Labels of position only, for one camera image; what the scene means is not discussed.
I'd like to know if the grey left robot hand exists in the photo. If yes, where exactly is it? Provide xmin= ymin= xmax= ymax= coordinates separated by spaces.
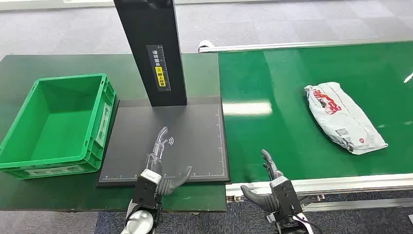
xmin=145 ymin=126 xmax=193 ymax=196

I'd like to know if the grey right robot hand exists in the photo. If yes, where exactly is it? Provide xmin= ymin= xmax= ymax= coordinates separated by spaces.
xmin=241 ymin=149 xmax=284 ymax=213

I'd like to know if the grey plastic mailer package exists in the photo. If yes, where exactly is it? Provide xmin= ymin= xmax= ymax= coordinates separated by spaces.
xmin=304 ymin=81 xmax=389 ymax=156

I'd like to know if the green conveyor belt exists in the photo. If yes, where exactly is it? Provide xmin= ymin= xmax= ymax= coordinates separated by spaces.
xmin=218 ymin=41 xmax=413 ymax=184

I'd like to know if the white conveyor roller end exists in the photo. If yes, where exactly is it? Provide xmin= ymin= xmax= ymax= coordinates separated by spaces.
xmin=197 ymin=39 xmax=214 ymax=52

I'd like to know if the green plastic crate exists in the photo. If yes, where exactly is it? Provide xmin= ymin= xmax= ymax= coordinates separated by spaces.
xmin=0 ymin=73 xmax=116 ymax=180

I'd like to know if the black scanner column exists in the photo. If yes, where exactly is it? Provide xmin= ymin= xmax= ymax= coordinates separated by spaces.
xmin=113 ymin=0 xmax=188 ymax=107

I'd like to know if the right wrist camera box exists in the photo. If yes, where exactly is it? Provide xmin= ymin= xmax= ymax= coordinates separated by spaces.
xmin=269 ymin=175 xmax=304 ymax=221

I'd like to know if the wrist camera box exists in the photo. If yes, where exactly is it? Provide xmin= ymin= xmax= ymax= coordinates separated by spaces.
xmin=269 ymin=175 xmax=304 ymax=221
xmin=131 ymin=169 xmax=163 ymax=209

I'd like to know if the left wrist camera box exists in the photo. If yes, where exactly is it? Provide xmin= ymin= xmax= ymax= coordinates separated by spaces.
xmin=131 ymin=169 xmax=163 ymax=209

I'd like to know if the black scanner base plate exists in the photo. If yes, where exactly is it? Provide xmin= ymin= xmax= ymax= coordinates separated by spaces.
xmin=96 ymin=96 xmax=231 ymax=189

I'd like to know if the aluminium conveyor frame rail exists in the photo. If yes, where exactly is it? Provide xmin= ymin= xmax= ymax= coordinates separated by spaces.
xmin=225 ymin=173 xmax=413 ymax=212

